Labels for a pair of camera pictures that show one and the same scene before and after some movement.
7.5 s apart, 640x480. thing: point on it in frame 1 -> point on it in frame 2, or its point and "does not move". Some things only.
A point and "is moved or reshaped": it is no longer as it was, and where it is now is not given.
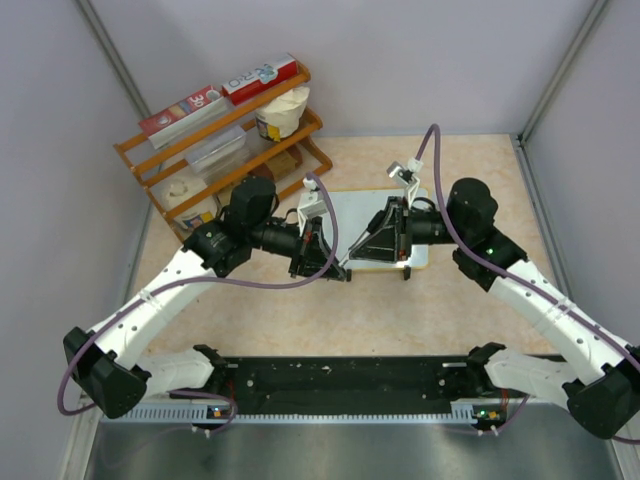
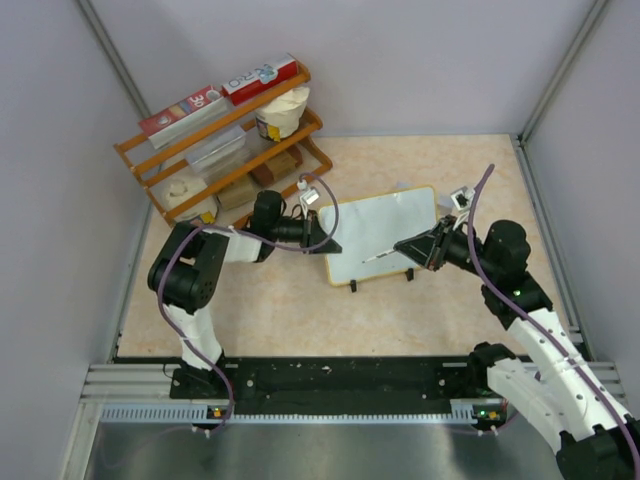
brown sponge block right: (282, 166) does not move
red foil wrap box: (168, 124) does not move
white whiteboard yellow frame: (354, 206) is moved or reshaped
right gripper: (385, 243) -> (432, 257)
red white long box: (281, 69) does not move
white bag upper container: (282, 119) does not move
